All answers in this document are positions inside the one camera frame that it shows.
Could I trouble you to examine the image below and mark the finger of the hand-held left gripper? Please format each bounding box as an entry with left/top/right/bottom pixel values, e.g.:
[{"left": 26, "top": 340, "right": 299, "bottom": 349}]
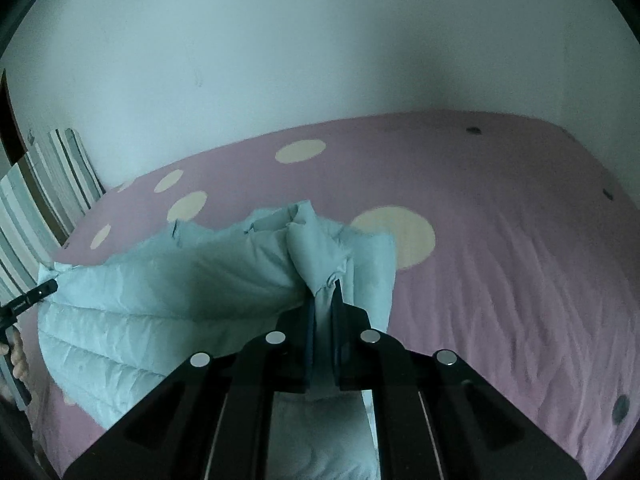
[{"left": 0, "top": 280, "right": 59, "bottom": 318}]

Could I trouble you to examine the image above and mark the dark wooden door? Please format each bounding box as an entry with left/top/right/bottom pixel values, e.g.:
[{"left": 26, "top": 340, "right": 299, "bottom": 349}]
[{"left": 0, "top": 67, "right": 28, "bottom": 181}]

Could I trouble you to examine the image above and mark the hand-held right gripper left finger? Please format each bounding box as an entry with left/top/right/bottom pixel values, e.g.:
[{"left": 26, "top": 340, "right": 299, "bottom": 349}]
[{"left": 62, "top": 305, "right": 318, "bottom": 480}]

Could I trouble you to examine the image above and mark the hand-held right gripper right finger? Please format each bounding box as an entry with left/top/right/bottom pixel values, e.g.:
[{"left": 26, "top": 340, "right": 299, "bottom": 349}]
[{"left": 330, "top": 280, "right": 586, "bottom": 480}]

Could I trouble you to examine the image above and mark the light blue quilted down jacket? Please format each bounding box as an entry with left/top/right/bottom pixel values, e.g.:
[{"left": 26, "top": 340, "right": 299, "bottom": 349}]
[{"left": 37, "top": 200, "right": 398, "bottom": 480}]

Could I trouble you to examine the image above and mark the person's left hand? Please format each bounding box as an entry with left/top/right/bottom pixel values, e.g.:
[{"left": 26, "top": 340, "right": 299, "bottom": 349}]
[{"left": 11, "top": 332, "right": 29, "bottom": 387}]

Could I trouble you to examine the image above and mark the pink dotted bed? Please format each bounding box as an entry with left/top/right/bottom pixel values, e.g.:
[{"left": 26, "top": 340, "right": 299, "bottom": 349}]
[{"left": 32, "top": 110, "right": 636, "bottom": 480}]

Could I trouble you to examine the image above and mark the striped pillow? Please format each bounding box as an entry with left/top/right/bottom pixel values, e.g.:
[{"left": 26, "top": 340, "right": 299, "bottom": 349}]
[{"left": 0, "top": 129, "right": 106, "bottom": 306}]

